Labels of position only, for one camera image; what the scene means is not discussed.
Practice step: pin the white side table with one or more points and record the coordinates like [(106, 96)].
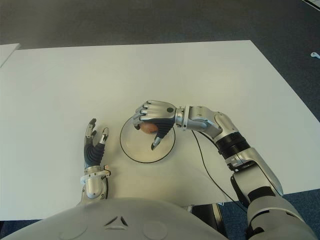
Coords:
[(7, 52)]

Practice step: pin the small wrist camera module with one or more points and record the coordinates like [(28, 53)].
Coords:
[(107, 170)]

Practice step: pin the metal table leg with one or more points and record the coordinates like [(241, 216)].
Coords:
[(216, 215)]

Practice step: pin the red yellow apple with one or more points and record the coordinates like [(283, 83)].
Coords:
[(149, 128)]

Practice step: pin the grey robot torso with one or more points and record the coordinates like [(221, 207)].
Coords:
[(112, 220)]

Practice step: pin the white plate black rim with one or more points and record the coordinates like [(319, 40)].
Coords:
[(140, 150)]

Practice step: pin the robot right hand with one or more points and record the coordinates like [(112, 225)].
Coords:
[(160, 112)]

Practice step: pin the small white floor object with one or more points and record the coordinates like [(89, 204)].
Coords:
[(314, 54)]

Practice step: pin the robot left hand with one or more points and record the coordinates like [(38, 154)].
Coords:
[(93, 153)]

